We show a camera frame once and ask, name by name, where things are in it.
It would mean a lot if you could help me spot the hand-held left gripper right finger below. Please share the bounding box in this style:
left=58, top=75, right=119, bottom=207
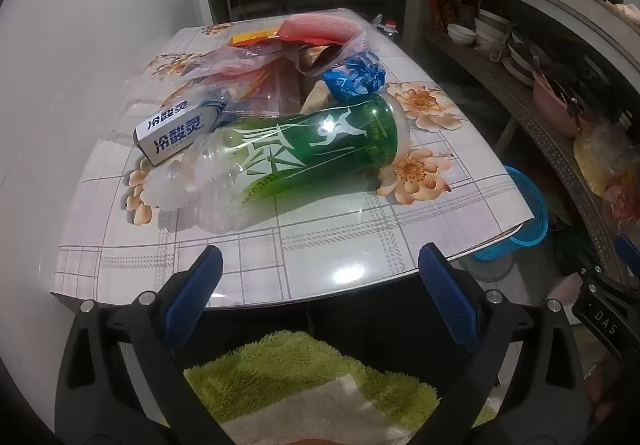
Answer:
left=415, top=242, right=583, bottom=445

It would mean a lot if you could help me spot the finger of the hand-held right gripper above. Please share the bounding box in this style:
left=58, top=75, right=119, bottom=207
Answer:
left=582, top=234, right=640, bottom=296

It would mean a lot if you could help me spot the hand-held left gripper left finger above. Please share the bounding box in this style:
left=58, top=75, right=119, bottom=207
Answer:
left=55, top=245, right=224, bottom=445

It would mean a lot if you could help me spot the beige cloth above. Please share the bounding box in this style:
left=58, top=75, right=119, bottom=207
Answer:
left=300, top=80, right=333, bottom=115

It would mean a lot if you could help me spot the red plastic bag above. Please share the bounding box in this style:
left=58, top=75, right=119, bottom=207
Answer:
left=607, top=185, right=640, bottom=231

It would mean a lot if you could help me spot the yellow plastic bag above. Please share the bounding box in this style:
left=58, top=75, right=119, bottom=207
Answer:
left=572, top=120, right=640, bottom=198

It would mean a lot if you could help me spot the floral tablecloth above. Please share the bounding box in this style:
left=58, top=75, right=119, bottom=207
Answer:
left=50, top=20, right=536, bottom=311

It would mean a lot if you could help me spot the blue plastic basket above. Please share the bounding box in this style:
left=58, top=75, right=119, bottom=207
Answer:
left=472, top=165, right=551, bottom=262

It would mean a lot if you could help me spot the green white fluffy cloth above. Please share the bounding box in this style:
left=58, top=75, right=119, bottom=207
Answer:
left=182, top=330, right=496, bottom=445

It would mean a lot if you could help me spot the white blue toothpaste box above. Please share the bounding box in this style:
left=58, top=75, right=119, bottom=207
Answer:
left=134, top=100, right=236, bottom=166

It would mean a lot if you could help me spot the pink plastic basin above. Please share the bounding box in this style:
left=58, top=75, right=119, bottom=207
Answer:
left=531, top=72, right=596, bottom=138

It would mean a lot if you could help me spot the clear zip bag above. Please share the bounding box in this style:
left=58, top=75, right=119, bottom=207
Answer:
left=160, top=48, right=301, bottom=122

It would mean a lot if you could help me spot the stack of plates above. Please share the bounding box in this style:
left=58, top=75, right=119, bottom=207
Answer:
left=502, top=40, right=538, bottom=86

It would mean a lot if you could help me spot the blue crumpled wrapper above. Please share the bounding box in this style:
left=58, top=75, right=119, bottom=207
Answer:
left=321, top=50, right=387, bottom=102

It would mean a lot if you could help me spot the pale lumpy bag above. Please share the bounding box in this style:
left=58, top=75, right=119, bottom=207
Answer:
left=607, top=0, right=640, bottom=23

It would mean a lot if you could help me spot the white bowl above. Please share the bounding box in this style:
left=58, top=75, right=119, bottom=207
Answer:
left=446, top=22, right=476, bottom=46

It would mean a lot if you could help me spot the stack of white bowls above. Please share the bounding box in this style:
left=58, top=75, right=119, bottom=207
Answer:
left=472, top=10, right=511, bottom=51

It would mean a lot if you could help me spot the yellow packet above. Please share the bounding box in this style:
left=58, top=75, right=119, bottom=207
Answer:
left=230, top=28, right=281, bottom=47

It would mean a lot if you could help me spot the red box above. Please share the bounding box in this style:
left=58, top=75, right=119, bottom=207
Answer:
left=430, top=0, right=461, bottom=31

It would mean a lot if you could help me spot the pink foam net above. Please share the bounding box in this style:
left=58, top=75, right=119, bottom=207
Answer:
left=277, top=14, right=363, bottom=43

